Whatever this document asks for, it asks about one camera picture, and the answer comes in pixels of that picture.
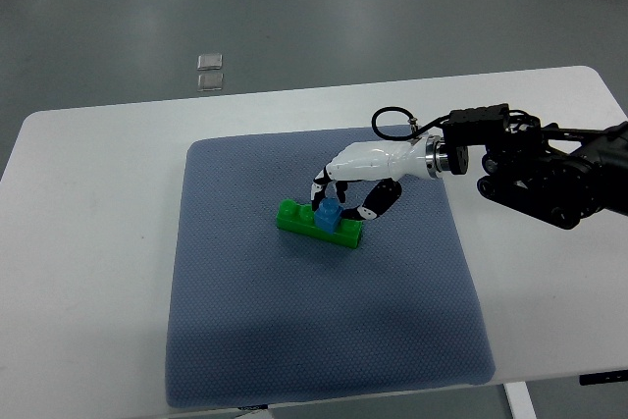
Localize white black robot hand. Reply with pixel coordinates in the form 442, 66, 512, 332
311, 140, 438, 221

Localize small blue block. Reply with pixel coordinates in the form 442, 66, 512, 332
314, 198, 342, 235

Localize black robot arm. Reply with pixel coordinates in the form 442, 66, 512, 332
405, 103, 627, 230

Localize long green block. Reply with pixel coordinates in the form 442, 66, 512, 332
276, 199, 362, 248

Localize lower metal floor plate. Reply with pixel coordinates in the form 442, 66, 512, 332
197, 72, 224, 92

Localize metal floor plate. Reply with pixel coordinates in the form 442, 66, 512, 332
197, 53, 223, 71
197, 72, 224, 92

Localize blue-grey foam mat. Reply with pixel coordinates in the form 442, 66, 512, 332
166, 129, 496, 408

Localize upper metal floor plate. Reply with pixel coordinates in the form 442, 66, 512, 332
197, 53, 223, 71

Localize white table leg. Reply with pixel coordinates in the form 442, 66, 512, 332
503, 382, 537, 419

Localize black table control panel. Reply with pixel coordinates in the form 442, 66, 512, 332
579, 370, 628, 386

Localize black label under mat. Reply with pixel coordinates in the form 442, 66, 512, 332
238, 404, 269, 411

